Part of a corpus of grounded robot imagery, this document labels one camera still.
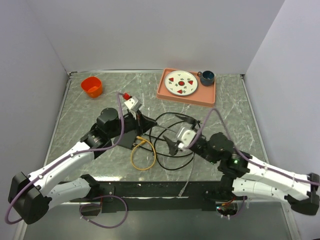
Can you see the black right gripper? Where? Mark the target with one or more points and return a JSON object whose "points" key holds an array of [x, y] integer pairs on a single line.
{"points": [[173, 146]]}

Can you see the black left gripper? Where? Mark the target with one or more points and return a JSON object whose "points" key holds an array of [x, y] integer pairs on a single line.
{"points": [[142, 123]]}

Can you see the black network switch box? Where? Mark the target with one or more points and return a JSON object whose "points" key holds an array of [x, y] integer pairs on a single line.
{"points": [[128, 139]]}

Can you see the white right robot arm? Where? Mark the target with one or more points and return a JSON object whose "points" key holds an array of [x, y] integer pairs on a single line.
{"points": [[244, 175]]}

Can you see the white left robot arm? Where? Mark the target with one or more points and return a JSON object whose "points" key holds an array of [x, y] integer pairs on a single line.
{"points": [[33, 195]]}

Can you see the salmon pink tray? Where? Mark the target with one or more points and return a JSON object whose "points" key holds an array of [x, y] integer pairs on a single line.
{"points": [[204, 96]]}

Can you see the white strawberry pattern plate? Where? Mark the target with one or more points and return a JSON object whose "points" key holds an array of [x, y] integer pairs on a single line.
{"points": [[181, 83]]}

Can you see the dark blue mug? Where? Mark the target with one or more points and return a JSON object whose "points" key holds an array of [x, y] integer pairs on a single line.
{"points": [[207, 78]]}

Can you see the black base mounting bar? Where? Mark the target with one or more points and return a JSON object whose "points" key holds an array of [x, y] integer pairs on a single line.
{"points": [[162, 195]]}

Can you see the orange plastic cup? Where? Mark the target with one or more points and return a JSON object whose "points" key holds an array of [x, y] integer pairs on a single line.
{"points": [[92, 86]]}

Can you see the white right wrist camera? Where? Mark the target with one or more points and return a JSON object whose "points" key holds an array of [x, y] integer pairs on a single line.
{"points": [[184, 137]]}

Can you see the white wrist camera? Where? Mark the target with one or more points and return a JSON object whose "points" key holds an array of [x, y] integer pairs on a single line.
{"points": [[132, 104], [184, 137]]}

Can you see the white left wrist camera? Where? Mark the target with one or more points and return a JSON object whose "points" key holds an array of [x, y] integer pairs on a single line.
{"points": [[132, 104]]}

